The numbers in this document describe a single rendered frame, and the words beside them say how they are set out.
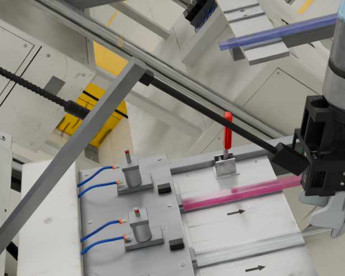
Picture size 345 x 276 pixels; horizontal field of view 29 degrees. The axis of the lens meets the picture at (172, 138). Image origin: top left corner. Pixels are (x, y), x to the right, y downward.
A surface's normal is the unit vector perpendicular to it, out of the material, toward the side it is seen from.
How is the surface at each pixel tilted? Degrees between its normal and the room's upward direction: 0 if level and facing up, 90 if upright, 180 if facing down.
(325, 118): 90
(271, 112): 90
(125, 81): 90
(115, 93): 90
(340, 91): 49
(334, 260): 0
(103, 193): 44
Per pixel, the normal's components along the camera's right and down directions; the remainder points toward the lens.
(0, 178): 0.60, -0.69
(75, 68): 0.15, 0.58
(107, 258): -0.14, -0.79
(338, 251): -0.79, -0.42
